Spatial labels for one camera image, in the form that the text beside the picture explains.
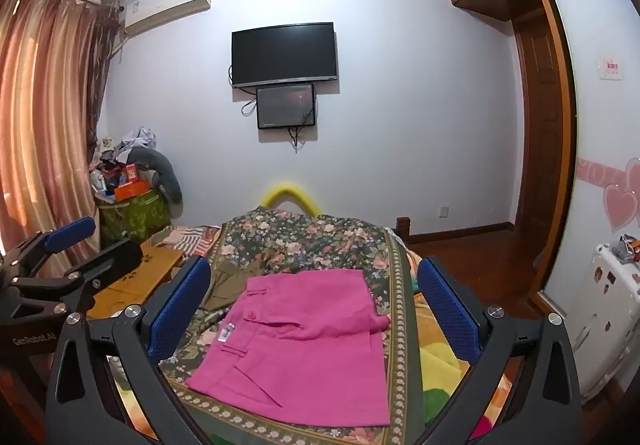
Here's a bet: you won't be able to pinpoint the grey plush pillow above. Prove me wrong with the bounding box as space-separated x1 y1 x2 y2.
127 147 183 203

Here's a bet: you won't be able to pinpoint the small black monitor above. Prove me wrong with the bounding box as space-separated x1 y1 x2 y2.
256 84 317 130

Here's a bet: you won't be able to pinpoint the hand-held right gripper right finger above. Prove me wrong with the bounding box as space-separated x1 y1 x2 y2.
416 256 583 445

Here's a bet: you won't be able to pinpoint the green storage bag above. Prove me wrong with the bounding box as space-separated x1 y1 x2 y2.
97 187 173 246

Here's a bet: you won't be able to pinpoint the white air conditioner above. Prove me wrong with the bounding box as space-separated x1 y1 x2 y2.
120 0 213 36

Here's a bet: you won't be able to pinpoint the pink heart wall sticker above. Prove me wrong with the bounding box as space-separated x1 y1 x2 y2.
577 157 640 233

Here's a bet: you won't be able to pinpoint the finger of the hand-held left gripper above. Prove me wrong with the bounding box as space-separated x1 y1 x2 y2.
0 217 97 277
0 240 144 322

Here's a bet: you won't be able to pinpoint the orange box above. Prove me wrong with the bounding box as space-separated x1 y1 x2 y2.
114 181 151 202

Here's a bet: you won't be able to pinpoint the pink striped curtain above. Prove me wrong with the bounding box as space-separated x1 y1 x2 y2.
0 0 108 266

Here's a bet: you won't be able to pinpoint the brown patterned curtain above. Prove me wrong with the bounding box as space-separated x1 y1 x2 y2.
87 5 126 166

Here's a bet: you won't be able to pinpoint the striped cloth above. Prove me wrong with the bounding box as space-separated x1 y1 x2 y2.
150 224 221 261

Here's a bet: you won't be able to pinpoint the white wall switch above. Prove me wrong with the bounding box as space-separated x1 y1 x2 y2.
597 56 624 80

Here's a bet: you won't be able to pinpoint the pile of clothes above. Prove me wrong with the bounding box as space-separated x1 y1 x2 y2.
90 126 158 166

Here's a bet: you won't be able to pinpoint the yellow foam tube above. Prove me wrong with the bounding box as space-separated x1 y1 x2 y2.
263 182 321 216

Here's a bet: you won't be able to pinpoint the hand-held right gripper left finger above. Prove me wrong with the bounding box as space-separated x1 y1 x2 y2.
45 256 213 445

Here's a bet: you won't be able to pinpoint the olive green garment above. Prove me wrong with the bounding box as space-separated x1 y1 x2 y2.
200 257 256 321

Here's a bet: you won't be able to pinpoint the dark floral blanket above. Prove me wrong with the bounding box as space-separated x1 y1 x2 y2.
159 206 428 445

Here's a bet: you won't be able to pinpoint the wooden door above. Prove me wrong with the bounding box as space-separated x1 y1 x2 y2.
512 7 563 271

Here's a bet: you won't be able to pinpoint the black wall television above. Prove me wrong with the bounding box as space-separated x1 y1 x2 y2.
231 22 340 90

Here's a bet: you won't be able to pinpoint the pink pants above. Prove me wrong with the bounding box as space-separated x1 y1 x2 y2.
186 270 392 427

